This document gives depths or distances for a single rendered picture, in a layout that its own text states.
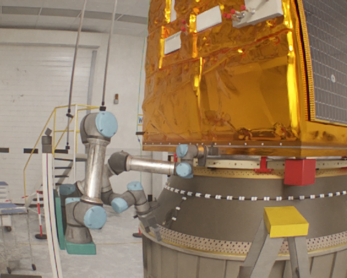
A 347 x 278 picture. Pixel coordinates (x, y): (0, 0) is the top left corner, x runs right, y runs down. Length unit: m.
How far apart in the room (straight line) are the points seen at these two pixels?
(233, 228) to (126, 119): 8.45
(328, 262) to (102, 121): 1.60
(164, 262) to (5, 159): 7.51
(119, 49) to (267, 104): 8.87
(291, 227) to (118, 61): 9.53
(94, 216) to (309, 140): 1.14
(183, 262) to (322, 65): 1.52
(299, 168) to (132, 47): 9.27
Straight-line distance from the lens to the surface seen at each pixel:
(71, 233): 1.67
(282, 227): 1.19
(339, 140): 2.09
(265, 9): 1.96
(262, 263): 1.23
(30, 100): 9.48
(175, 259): 2.24
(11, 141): 9.38
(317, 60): 1.89
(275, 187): 2.10
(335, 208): 2.22
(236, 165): 2.14
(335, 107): 1.99
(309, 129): 1.79
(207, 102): 2.35
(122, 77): 10.34
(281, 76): 1.81
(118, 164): 1.98
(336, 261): 2.22
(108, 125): 1.52
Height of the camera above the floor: 1.79
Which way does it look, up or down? level
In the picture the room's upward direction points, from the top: 1 degrees clockwise
